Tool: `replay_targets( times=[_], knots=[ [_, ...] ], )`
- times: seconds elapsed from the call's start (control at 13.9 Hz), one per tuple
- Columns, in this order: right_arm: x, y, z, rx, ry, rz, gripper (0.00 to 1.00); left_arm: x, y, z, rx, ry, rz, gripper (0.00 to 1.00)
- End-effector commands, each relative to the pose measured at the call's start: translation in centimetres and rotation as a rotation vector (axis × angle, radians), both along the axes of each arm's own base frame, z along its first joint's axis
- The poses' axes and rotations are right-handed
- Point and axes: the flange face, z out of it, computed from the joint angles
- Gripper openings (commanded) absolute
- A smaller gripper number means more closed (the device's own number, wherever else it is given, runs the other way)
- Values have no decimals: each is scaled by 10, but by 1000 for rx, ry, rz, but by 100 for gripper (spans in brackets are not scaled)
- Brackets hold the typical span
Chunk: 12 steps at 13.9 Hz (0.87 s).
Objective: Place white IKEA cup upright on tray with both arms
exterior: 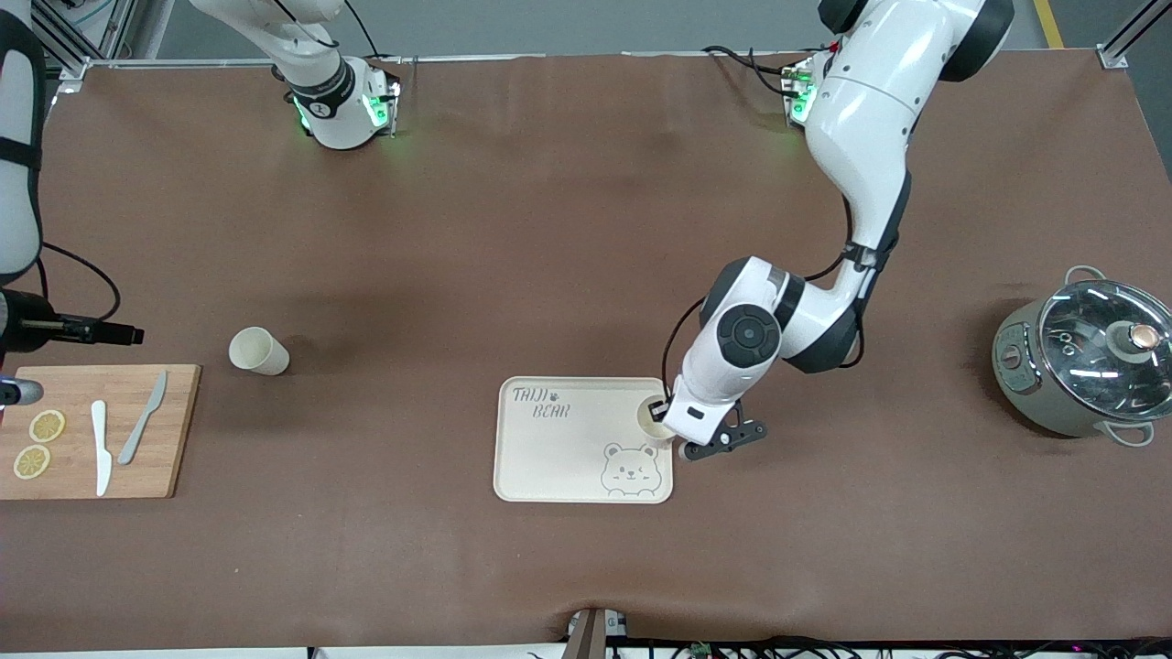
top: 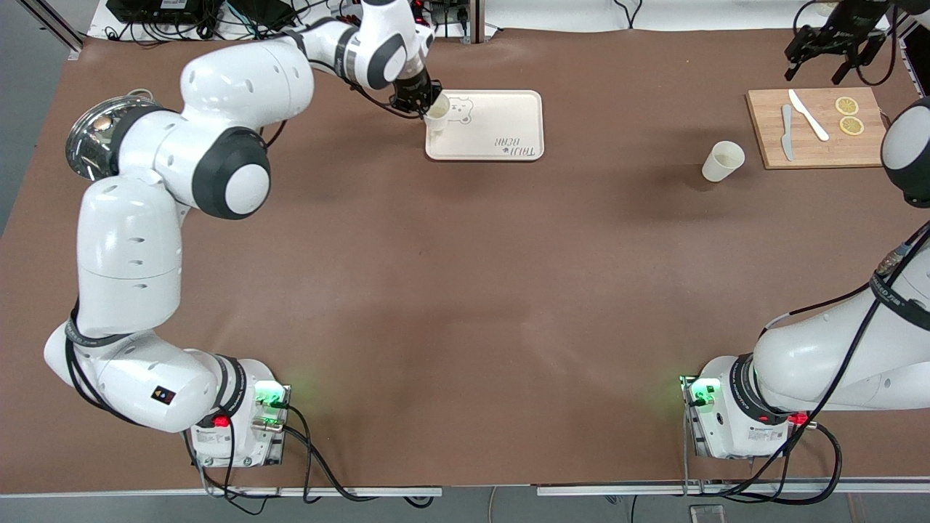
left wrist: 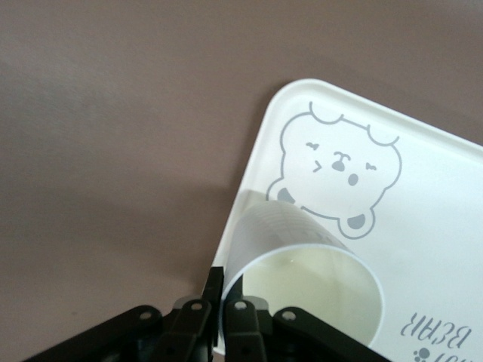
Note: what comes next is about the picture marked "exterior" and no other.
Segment cream paper cup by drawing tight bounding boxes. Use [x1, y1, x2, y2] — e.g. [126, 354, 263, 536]
[228, 326, 290, 376]

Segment cream tray with bear print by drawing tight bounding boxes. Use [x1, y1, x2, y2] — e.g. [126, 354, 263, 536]
[494, 376, 674, 504]

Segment grey plastic knife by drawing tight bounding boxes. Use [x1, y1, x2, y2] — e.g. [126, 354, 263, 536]
[117, 370, 169, 466]

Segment white plastic knife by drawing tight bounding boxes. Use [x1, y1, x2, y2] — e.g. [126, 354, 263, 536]
[90, 400, 113, 497]

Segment wooden cutting board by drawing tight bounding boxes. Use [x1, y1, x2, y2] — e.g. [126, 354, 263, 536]
[0, 364, 201, 501]

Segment brown table cover mat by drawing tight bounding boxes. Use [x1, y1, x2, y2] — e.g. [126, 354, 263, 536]
[0, 50, 1172, 653]

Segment grey electric cooking pot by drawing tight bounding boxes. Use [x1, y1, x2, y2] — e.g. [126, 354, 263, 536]
[992, 265, 1172, 448]

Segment glass pot lid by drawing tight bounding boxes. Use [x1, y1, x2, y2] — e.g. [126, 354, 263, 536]
[1037, 279, 1172, 424]

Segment aluminium frame profile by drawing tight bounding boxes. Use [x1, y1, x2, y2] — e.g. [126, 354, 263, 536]
[1097, 0, 1172, 70]
[32, 0, 138, 83]

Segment black left arm base cable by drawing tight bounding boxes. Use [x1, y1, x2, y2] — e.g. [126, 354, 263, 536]
[701, 44, 807, 100]

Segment black arm base cable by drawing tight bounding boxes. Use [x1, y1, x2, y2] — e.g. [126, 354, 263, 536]
[343, 0, 406, 65]
[701, 44, 807, 100]

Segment black right arm base cable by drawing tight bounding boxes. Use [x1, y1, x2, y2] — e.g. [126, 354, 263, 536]
[343, 0, 406, 65]

